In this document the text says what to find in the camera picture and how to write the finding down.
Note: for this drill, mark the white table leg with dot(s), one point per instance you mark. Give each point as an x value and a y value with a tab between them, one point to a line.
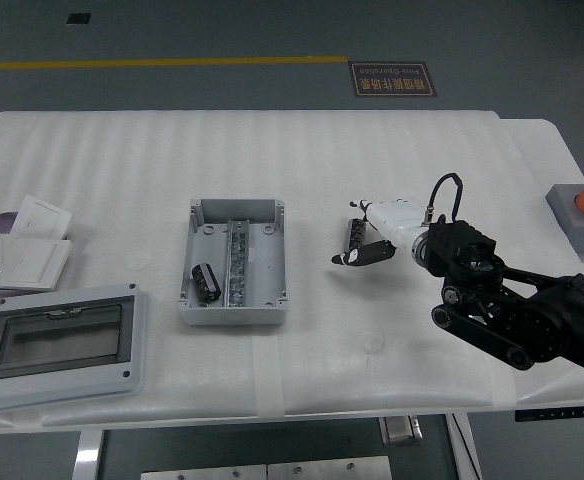
87	452
464	447

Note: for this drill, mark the open grey junction box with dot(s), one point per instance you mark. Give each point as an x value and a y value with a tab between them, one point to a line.
267	260

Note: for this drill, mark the grey cover with clear window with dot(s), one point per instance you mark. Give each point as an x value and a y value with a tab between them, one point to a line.
62	345

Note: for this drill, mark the black cylindrical battery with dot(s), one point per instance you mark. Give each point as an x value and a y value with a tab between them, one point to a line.
206	282
352	237

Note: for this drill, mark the metal table bracket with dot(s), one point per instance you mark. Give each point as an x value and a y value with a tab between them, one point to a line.
400	430

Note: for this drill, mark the black table control panel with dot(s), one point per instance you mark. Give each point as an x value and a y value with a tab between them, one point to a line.
557	414

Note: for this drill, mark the white foam mat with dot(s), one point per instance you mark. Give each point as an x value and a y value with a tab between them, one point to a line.
272	165

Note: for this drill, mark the white switch plate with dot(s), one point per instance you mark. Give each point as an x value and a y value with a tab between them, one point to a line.
42	217
37	261

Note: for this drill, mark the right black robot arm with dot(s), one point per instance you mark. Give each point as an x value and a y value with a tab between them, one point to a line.
502	295

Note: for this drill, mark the metal mounting rail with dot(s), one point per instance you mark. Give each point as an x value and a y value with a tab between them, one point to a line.
236	265

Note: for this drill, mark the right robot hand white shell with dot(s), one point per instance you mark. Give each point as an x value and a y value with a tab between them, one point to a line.
397	217

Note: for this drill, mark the grey metal base plate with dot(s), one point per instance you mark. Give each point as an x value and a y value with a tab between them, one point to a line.
329	469
204	473

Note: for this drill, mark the black floor sign orange text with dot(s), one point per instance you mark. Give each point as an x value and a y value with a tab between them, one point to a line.
392	79

